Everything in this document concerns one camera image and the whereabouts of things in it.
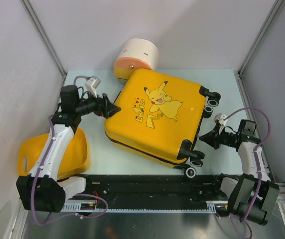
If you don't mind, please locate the yellow plastic basket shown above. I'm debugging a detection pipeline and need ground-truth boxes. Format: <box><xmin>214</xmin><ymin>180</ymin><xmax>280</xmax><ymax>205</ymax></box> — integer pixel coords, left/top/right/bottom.
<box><xmin>17</xmin><ymin>128</ymin><xmax>91</xmax><ymax>180</ymax></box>

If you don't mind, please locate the yellow Pikachu suitcase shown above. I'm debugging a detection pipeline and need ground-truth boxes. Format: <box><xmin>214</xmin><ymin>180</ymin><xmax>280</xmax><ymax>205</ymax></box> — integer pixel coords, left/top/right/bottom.
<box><xmin>105</xmin><ymin>68</ymin><xmax>221</xmax><ymax>178</ymax></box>

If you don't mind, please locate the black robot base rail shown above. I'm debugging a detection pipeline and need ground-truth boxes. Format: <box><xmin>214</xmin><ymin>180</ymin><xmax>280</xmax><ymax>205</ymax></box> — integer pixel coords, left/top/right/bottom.
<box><xmin>72</xmin><ymin>175</ymin><xmax>227</xmax><ymax>209</ymax></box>

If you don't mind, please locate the white slotted cable duct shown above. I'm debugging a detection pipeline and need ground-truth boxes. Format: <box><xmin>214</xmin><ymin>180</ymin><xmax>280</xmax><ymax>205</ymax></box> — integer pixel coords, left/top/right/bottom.
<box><xmin>61</xmin><ymin>201</ymin><xmax>227</xmax><ymax>214</ymax></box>

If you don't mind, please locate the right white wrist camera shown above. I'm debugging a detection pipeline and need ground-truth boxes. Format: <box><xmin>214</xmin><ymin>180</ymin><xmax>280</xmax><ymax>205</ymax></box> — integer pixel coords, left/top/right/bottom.
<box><xmin>214</xmin><ymin>113</ymin><xmax>227</xmax><ymax>130</ymax></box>

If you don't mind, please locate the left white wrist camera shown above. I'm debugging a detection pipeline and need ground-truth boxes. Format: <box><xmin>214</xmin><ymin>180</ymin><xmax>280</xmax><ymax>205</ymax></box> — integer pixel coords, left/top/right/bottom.
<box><xmin>85</xmin><ymin>76</ymin><xmax>101</xmax><ymax>98</ymax></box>

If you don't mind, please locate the pastel round drawer box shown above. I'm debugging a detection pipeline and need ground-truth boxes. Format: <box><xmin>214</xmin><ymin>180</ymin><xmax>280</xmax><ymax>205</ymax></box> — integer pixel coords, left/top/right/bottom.
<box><xmin>113</xmin><ymin>38</ymin><xmax>159</xmax><ymax>86</ymax></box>

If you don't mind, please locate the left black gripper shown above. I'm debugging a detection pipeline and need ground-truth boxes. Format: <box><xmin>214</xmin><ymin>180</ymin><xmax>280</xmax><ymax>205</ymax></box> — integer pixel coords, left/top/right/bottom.
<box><xmin>75</xmin><ymin>87</ymin><xmax>121</xmax><ymax>119</ymax></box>

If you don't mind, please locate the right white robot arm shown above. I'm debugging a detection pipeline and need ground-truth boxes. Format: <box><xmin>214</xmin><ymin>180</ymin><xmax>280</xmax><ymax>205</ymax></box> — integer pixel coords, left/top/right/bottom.
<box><xmin>199</xmin><ymin>119</ymin><xmax>280</xmax><ymax>225</ymax></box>

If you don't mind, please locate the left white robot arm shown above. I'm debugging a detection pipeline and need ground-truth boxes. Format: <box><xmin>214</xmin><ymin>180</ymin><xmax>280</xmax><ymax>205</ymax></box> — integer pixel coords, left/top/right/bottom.
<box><xmin>16</xmin><ymin>85</ymin><xmax>121</xmax><ymax>213</ymax></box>

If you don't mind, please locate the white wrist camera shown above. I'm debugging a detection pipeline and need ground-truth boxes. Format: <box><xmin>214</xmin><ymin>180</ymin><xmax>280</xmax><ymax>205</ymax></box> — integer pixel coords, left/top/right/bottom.
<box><xmin>214</xmin><ymin>113</ymin><xmax>227</xmax><ymax>130</ymax></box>
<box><xmin>85</xmin><ymin>76</ymin><xmax>101</xmax><ymax>98</ymax></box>

